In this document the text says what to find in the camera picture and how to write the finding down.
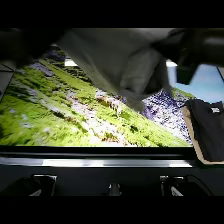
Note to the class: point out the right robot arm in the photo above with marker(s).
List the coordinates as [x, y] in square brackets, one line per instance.
[196, 43]

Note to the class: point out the black T-shirt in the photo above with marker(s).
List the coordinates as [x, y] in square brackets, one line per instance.
[208, 130]

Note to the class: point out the silver frame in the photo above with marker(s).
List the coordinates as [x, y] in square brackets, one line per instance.
[100, 162]

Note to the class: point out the grey garment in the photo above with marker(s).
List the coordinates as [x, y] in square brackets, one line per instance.
[113, 56]

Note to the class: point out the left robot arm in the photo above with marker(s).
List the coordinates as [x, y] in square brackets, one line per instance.
[23, 41]

